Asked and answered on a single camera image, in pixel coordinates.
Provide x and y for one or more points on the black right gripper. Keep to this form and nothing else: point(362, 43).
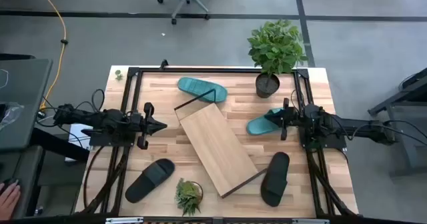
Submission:
point(295, 117)

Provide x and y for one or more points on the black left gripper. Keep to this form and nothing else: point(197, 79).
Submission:
point(143, 124)

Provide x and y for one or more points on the teal rubber slide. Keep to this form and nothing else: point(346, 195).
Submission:
point(258, 125)
point(193, 85)

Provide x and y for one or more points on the black rubber slide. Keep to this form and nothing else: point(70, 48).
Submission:
point(275, 180)
point(146, 180)

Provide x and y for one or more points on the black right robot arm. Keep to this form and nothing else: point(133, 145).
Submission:
point(353, 125)

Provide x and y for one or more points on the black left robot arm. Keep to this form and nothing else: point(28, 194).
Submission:
point(100, 119)

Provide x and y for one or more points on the wooden shelf with black legs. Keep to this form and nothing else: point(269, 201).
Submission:
point(217, 147)

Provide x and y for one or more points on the small green leaf sprig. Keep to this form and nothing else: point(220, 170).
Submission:
point(118, 75)

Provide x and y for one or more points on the leafy green plant in pot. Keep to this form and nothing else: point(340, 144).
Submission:
point(277, 47)

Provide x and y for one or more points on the small succulent in dark pot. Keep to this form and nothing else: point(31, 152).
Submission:
point(187, 195)

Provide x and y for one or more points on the white box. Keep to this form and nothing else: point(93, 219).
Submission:
point(75, 130)

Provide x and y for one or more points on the dark metal side table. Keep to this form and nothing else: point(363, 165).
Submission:
point(407, 130)

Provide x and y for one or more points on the dark grey desk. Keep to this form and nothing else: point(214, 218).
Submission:
point(23, 170)
point(26, 100)

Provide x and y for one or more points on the clear plastic bag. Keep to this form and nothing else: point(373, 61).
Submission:
point(10, 114)

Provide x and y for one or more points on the person's hand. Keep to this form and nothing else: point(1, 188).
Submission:
point(8, 200)

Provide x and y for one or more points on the black clamp on frame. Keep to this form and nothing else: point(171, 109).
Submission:
point(163, 64)

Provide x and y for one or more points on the black aluminium table frame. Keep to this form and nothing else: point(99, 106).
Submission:
point(217, 70)

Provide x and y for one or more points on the silver metal bracket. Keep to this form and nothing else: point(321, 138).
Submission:
point(123, 221)
point(310, 221)

